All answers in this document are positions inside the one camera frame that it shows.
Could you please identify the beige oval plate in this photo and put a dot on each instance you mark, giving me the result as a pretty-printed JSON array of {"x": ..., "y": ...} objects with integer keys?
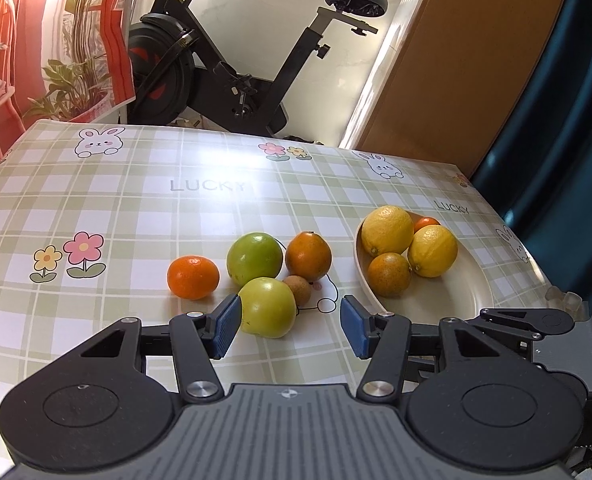
[{"x": 441, "y": 300}]

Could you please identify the yellow lemon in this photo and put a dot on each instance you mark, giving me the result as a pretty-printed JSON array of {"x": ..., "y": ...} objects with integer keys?
[
  {"x": 432, "y": 250},
  {"x": 387, "y": 230}
]

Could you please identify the black exercise bike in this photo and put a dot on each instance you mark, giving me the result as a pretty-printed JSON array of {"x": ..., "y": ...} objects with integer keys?
[{"x": 171, "y": 70}]

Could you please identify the yellowish green apple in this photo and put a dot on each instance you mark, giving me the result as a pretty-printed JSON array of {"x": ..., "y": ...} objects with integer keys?
[{"x": 267, "y": 307}]

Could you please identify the green plaid tablecloth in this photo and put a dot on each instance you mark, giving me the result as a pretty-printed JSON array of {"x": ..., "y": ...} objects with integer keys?
[{"x": 126, "y": 200}]

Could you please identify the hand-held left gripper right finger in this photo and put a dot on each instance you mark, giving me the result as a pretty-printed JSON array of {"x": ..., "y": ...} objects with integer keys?
[{"x": 352, "y": 327}]

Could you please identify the speckled brownish orange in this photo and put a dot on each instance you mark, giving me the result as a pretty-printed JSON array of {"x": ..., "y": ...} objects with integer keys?
[{"x": 389, "y": 274}]

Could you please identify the brown kiwi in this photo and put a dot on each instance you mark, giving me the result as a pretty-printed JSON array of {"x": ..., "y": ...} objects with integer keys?
[{"x": 298, "y": 290}]

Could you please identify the bright orange mandarin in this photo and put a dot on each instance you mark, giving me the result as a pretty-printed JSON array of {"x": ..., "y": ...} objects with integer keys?
[{"x": 192, "y": 277}]

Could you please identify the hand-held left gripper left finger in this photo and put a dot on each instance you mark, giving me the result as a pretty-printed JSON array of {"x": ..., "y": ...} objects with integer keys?
[{"x": 224, "y": 327}]

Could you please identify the dark teal curtain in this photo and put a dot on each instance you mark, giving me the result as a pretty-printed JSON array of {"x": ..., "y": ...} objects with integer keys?
[{"x": 551, "y": 120}]

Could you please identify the dark orange with stem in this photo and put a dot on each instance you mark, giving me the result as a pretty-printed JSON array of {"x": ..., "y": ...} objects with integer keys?
[{"x": 308, "y": 256}]

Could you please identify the small orange mandarin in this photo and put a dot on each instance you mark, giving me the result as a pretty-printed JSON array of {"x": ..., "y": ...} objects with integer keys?
[{"x": 427, "y": 223}]

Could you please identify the brown wooden door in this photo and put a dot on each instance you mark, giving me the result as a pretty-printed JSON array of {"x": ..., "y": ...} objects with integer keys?
[{"x": 451, "y": 70}]

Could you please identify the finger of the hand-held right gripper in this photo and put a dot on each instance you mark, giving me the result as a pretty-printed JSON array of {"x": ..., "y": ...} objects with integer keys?
[
  {"x": 501, "y": 321},
  {"x": 421, "y": 367}
]

